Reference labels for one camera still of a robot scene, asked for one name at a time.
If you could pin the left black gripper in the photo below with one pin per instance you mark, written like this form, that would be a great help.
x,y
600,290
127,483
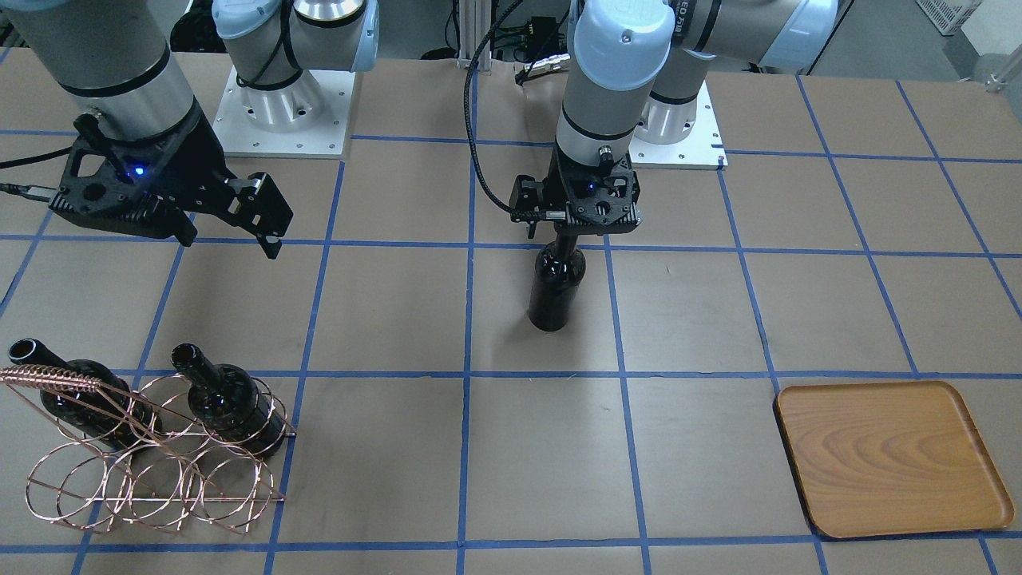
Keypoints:
x,y
524,197

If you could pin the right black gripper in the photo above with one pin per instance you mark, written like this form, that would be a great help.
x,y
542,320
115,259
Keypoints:
x,y
194,150

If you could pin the dark wine bottle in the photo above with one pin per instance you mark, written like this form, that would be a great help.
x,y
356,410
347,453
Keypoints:
x,y
226,400
559,269
111,413

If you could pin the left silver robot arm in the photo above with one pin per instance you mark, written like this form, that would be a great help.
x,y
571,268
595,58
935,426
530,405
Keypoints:
x,y
619,50

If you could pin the wooden tray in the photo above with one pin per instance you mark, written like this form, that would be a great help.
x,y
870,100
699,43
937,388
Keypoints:
x,y
891,458

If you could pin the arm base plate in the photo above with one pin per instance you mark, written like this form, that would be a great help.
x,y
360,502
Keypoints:
x,y
679,135
311,118

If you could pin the aluminium frame post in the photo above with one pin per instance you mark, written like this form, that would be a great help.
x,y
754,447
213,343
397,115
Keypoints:
x,y
473,20

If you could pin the copper wire wine basket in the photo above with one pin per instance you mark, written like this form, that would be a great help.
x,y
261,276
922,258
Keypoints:
x,y
172,477

